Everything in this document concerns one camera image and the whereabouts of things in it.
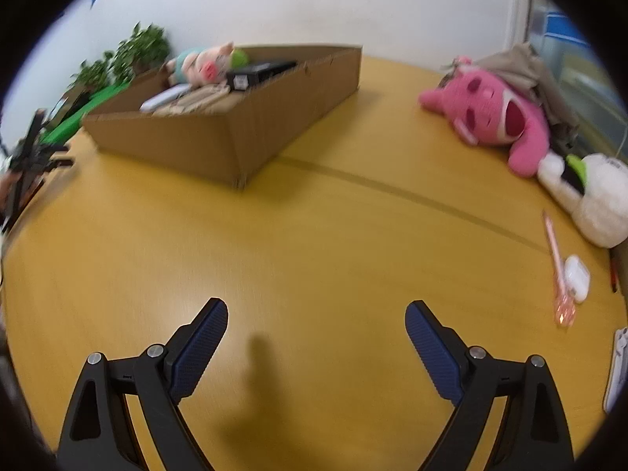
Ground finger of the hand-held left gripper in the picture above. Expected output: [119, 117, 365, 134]
[46, 143, 75, 168]

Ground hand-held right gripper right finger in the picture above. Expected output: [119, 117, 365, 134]
[405, 299, 575, 471]

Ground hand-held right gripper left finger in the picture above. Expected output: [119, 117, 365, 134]
[58, 297, 229, 471]

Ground brown cardboard box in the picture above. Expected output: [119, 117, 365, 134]
[82, 43, 364, 190]

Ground white phone stand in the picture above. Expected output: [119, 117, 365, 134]
[603, 326, 628, 413]

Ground black charger box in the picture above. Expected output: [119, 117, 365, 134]
[226, 60, 298, 92]

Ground green cloth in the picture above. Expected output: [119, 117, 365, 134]
[42, 81, 133, 145]

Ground small green potted plant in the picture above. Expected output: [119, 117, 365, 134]
[73, 59, 116, 91]

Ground white flat device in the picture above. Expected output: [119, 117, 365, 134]
[140, 83, 192, 111]

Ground large green potted plant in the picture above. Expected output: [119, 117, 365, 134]
[113, 22, 172, 82]

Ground pink pen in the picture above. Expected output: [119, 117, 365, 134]
[542, 210, 576, 327]

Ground white earbuds case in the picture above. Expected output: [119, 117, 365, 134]
[563, 254, 591, 303]

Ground pig plush with teal shirt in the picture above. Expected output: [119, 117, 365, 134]
[164, 42, 251, 86]

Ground white plush toy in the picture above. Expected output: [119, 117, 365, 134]
[537, 153, 628, 248]

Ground pink plush toy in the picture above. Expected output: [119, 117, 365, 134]
[418, 56, 553, 177]

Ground beige cloth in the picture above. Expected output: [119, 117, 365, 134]
[442, 43, 581, 158]

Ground blue window sticker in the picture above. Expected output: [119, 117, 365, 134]
[546, 9, 588, 46]

